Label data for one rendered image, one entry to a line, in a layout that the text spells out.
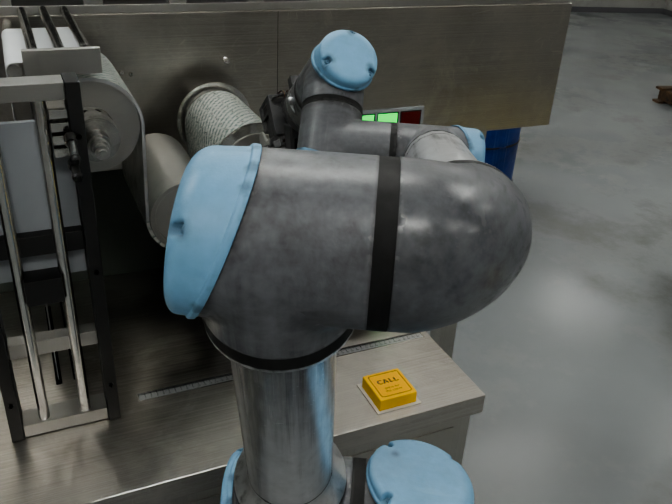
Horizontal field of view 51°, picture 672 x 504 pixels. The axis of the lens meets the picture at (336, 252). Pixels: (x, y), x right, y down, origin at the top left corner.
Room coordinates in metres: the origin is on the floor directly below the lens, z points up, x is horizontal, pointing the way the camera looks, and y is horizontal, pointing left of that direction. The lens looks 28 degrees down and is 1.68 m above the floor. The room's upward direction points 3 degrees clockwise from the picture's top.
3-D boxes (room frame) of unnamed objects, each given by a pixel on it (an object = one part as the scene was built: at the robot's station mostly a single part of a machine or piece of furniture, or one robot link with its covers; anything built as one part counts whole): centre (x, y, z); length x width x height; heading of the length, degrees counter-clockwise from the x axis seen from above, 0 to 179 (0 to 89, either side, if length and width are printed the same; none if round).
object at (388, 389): (0.96, -0.10, 0.91); 0.07 x 0.07 x 0.02; 25
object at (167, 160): (1.16, 0.30, 1.18); 0.26 x 0.12 x 0.12; 25
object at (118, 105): (1.11, 0.42, 1.34); 0.25 x 0.14 x 0.14; 25
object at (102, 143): (0.92, 0.33, 1.34); 0.06 x 0.03 x 0.03; 25
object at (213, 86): (1.33, 0.25, 1.25); 0.15 x 0.01 x 0.15; 115
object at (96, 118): (0.97, 0.36, 1.34); 0.06 x 0.06 x 0.06; 25
